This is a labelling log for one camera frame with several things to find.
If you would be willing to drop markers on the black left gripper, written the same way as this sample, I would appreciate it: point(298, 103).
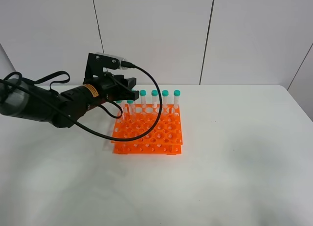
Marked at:
point(100, 86)

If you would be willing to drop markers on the teal capped clear test tube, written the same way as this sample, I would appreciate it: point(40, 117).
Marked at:
point(132, 110)

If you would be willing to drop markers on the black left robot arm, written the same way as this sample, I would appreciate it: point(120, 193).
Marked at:
point(23, 98)

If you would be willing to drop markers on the racked test tube front left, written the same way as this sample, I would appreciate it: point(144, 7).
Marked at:
point(121, 112)

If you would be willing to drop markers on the racked test tube rightmost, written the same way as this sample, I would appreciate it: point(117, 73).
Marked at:
point(176, 98)

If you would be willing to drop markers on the orange test tube rack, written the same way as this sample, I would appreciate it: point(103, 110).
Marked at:
point(165, 138)

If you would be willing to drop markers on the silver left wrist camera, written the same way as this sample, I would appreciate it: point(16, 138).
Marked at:
point(110, 61)

